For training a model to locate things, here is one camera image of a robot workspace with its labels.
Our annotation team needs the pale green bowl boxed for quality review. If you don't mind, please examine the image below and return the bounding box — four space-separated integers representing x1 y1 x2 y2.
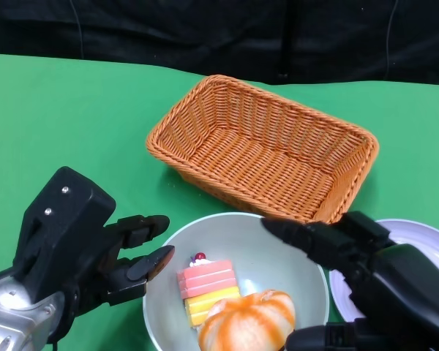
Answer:
142 211 330 351

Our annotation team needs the black curtain backdrop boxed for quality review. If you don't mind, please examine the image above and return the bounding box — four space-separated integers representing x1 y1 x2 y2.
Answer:
0 0 439 87

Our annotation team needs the green tablecloth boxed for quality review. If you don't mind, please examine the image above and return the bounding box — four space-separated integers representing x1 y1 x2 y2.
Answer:
0 53 439 351

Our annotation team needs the orange white ring bread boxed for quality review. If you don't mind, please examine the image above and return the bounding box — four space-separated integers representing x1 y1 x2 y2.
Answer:
198 290 296 351

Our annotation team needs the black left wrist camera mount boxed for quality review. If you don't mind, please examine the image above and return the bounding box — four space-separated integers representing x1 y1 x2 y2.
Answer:
12 166 117 303

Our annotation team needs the orange wicker basket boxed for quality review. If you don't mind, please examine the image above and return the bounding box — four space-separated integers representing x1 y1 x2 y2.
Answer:
145 74 380 224

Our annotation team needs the thin black hanging cable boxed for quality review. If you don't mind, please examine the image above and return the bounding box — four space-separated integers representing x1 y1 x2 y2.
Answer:
71 0 85 59
383 0 402 80

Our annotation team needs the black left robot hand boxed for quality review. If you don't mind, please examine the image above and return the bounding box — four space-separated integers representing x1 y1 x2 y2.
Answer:
50 214 176 344

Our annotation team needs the pink layered cake slice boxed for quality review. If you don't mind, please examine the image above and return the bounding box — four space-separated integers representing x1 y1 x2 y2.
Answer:
176 252 238 300

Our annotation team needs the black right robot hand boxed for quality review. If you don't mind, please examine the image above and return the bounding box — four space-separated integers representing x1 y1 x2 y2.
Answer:
260 211 439 351

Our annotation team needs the lavender round plate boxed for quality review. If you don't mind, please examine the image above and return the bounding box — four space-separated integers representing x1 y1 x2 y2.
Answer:
329 218 439 323

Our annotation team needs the black stand pole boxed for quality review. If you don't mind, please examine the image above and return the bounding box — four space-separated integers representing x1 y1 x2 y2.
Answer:
279 0 296 80

